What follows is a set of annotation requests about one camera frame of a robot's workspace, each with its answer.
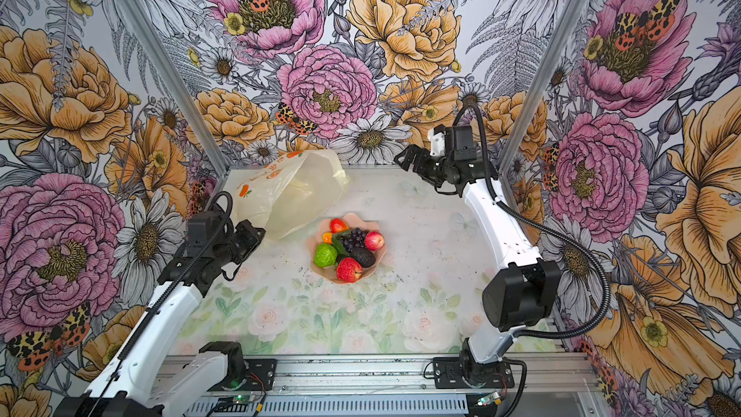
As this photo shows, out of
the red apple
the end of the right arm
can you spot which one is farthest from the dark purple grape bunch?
the end of the right arm

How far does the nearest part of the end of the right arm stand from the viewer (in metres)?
0.58

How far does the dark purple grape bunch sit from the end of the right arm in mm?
285

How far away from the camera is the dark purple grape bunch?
91 cm

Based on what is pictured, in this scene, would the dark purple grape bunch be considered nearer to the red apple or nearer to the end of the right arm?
the red apple
